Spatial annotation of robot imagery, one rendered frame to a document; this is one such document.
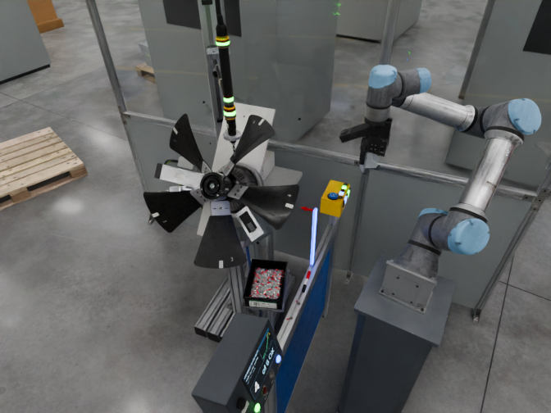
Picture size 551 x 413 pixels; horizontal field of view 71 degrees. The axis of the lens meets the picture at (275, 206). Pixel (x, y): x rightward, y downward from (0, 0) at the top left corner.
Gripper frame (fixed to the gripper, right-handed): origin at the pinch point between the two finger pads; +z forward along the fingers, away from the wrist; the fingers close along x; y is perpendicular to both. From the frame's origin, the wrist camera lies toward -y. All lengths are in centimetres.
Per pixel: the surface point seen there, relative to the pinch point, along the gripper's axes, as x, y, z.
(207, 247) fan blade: -20, -57, 42
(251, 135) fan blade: 15, -50, 5
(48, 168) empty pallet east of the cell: 83, -307, 130
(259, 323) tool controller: -59, -13, 18
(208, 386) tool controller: -80, -18, 19
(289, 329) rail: -36, -13, 57
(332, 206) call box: 21.5, -13.6, 38.7
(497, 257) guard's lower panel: 70, 73, 89
